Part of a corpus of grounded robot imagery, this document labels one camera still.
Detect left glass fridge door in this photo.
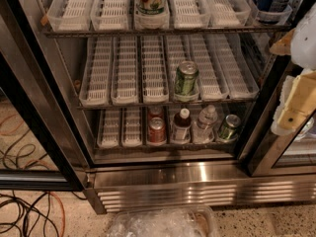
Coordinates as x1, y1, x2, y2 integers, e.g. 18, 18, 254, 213
0, 0, 89, 191

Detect clear plastic bin on floor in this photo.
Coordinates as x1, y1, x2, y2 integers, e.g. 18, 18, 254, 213
106, 205, 220, 237

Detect right glass fridge door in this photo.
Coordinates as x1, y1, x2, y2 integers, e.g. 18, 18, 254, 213
239, 56, 316, 177

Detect red coke can front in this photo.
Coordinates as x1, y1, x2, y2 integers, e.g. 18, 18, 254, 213
147, 118, 166, 145

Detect red coke can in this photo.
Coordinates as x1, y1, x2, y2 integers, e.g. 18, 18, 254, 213
147, 106, 164, 120
147, 118, 166, 145

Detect green can shelf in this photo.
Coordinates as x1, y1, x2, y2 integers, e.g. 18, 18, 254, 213
217, 115, 241, 142
174, 61, 198, 102

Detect glass fridge door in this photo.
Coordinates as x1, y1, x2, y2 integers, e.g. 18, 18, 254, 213
239, 56, 316, 177
0, 0, 89, 191

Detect clear water bottle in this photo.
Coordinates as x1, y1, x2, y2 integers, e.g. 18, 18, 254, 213
194, 105, 218, 144

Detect green can middle shelf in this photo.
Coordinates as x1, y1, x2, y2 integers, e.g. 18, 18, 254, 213
174, 61, 198, 102

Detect red coke can rear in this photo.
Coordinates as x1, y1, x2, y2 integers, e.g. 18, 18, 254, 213
147, 106, 164, 120

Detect black cables on floor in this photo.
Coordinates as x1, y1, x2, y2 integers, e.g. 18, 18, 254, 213
0, 191, 62, 237

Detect orange cable on floor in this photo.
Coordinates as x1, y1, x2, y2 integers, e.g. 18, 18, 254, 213
45, 191, 67, 237

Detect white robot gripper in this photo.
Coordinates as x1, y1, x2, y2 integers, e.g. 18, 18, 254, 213
270, 3, 316, 136

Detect brown drink bottle white cap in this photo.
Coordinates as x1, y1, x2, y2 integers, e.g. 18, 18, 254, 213
171, 108, 192, 144

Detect stainless steel fridge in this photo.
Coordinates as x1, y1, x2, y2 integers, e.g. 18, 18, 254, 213
0, 0, 316, 215

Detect white green carton top shelf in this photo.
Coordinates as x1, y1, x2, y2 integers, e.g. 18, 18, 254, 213
134, 0, 168, 30

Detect green can bottom shelf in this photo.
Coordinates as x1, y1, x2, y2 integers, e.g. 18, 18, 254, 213
217, 115, 241, 142

